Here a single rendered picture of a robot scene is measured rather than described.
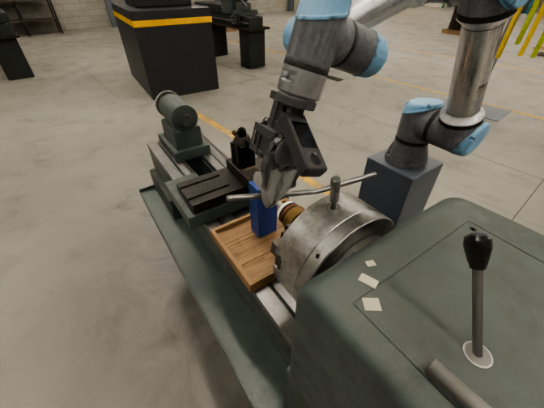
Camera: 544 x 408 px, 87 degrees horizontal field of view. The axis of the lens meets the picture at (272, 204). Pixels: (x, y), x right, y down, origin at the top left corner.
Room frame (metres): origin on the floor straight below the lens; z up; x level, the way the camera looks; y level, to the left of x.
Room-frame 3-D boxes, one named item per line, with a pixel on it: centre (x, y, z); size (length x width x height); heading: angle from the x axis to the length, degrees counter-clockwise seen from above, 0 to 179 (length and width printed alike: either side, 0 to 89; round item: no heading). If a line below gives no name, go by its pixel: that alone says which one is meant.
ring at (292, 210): (0.64, -0.08, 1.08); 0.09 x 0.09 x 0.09; 34
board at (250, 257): (0.75, 0.00, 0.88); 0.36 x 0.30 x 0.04; 124
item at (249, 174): (1.05, 0.11, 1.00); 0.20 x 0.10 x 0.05; 34
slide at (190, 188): (1.04, 0.18, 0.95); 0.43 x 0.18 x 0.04; 124
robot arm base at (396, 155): (0.96, -0.51, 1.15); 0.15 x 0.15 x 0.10
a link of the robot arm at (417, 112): (0.96, -0.52, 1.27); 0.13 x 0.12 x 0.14; 33
